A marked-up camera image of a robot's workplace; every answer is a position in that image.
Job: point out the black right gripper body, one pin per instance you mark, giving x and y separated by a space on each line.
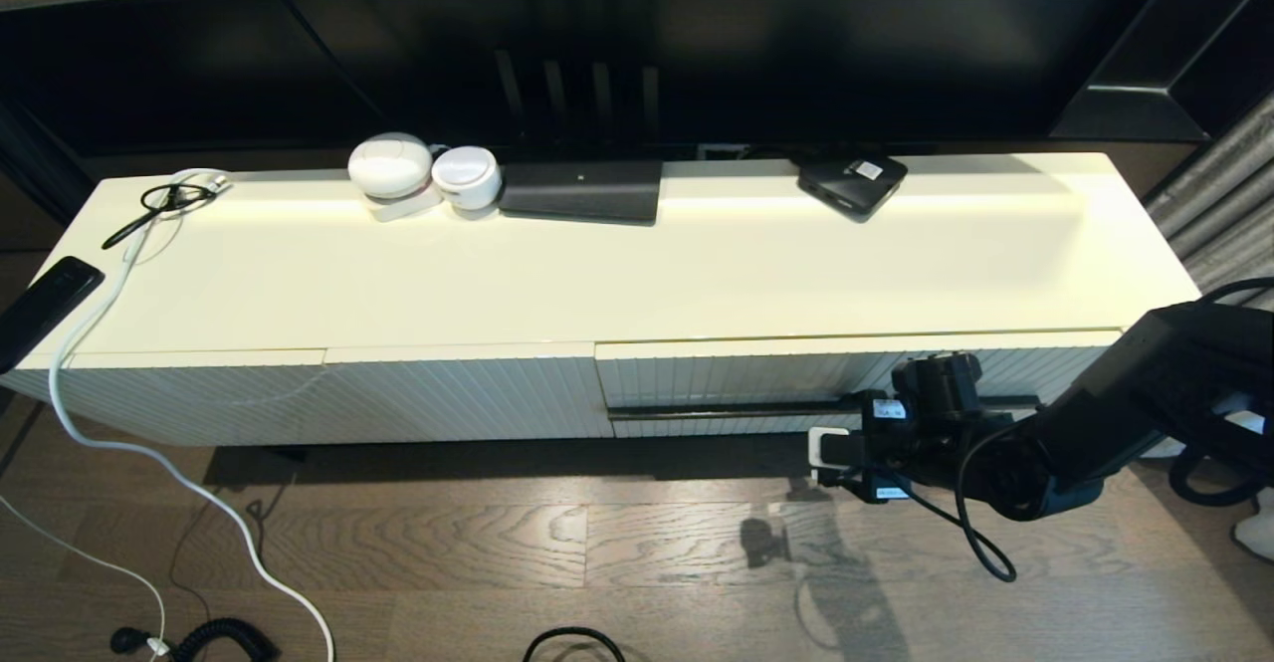
901 443

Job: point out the white fluted drawer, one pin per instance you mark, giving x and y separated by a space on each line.
746 373

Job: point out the white TV cabinet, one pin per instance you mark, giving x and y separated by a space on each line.
498 284

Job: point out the small black labelled box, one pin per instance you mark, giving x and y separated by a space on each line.
846 187

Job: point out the white rounded floor object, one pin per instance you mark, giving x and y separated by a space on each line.
1256 538

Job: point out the grey pleated curtain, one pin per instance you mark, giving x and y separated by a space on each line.
1224 224

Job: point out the black television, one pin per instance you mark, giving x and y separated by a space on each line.
796 65

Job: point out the dark grey flat box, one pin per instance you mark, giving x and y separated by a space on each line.
582 190

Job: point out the black shelf unit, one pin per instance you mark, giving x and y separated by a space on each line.
1135 105

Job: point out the small white round device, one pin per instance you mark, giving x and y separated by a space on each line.
466 176

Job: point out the large white round device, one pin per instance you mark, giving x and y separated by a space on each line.
388 166

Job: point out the black smartphone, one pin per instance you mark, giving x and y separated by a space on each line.
45 309

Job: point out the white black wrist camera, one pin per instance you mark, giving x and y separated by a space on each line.
841 448

